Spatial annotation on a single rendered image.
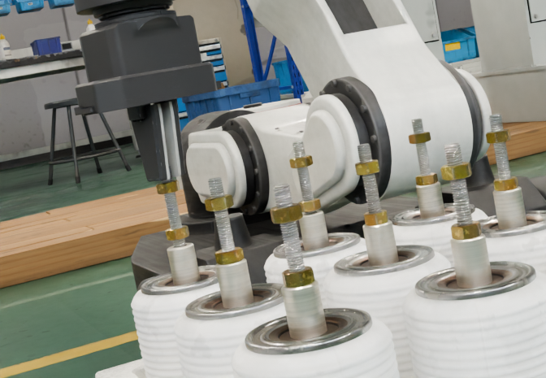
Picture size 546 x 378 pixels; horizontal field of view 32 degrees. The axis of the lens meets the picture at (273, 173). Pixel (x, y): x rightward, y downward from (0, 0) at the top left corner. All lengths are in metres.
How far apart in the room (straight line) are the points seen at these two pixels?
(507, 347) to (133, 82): 0.33
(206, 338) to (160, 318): 0.12
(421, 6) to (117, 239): 1.22
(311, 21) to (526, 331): 0.62
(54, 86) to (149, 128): 8.32
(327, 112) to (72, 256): 1.59
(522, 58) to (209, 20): 4.06
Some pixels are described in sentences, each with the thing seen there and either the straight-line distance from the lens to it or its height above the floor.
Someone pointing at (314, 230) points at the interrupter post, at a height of 0.27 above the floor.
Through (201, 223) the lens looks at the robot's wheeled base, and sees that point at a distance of 1.57.
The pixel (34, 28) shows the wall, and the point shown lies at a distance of 9.10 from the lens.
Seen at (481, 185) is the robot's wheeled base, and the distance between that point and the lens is 1.29.
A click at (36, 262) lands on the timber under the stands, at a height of 0.04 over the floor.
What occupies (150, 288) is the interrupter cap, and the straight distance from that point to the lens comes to 0.78.
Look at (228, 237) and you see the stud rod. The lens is 0.67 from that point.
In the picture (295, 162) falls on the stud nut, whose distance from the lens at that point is 0.81.
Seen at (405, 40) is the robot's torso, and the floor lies 0.41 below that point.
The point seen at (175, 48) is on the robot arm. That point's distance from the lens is 0.77.
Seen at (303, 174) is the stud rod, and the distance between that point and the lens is 0.82.
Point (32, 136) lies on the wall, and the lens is 9.03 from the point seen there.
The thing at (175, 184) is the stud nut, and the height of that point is 0.33.
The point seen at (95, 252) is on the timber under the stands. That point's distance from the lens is 2.56.
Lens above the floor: 0.40
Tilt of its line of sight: 6 degrees down
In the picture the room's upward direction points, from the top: 11 degrees counter-clockwise
